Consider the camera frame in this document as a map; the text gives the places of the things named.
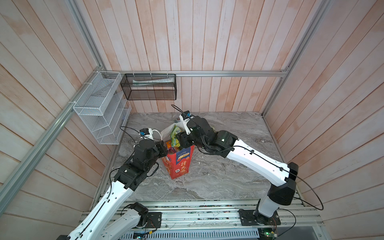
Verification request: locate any green lemon candy bag front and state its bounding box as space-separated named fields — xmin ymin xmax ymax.
xmin=170 ymin=125 xmax=182 ymax=148

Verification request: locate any red paper bag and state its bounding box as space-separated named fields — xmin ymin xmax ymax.
xmin=158 ymin=122 xmax=195 ymax=180

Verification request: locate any purple berry candy bag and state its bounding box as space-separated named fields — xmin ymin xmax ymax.
xmin=166 ymin=140 xmax=174 ymax=150

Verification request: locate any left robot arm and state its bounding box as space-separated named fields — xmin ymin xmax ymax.
xmin=58 ymin=139 xmax=167 ymax=240

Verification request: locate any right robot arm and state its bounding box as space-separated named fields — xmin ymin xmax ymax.
xmin=177 ymin=112 xmax=299 ymax=218

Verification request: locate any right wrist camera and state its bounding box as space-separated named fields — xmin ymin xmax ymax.
xmin=179 ymin=111 xmax=191 ymax=135

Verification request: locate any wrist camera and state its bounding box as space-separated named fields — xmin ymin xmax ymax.
xmin=179 ymin=111 xmax=191 ymax=135
xmin=139 ymin=128 xmax=154 ymax=140

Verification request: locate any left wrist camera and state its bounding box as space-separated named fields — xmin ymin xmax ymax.
xmin=139 ymin=128 xmax=154 ymax=140

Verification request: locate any black mesh wall basket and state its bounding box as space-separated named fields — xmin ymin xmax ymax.
xmin=120 ymin=73 xmax=177 ymax=101

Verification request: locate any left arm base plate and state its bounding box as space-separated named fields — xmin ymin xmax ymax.
xmin=135 ymin=212 xmax=162 ymax=229

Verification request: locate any white wire mesh shelf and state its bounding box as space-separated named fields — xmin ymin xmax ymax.
xmin=73 ymin=71 xmax=132 ymax=145

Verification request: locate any aluminium frame rail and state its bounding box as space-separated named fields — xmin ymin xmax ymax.
xmin=106 ymin=70 xmax=288 ymax=78

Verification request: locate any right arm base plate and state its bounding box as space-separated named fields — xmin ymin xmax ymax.
xmin=238 ymin=209 xmax=281 ymax=226

